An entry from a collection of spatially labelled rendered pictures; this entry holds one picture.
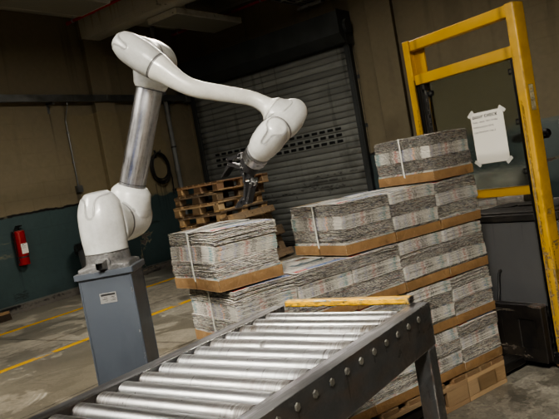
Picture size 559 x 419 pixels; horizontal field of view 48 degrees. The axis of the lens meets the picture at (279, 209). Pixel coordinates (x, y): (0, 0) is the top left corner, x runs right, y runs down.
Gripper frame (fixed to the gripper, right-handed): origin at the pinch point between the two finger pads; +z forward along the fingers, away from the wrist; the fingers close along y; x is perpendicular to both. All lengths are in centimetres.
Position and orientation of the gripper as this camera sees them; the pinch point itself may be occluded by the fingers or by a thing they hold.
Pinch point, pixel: (232, 189)
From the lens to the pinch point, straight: 240.1
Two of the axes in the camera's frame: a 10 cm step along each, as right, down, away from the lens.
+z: -4.2, 4.9, 7.6
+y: 4.1, 8.5, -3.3
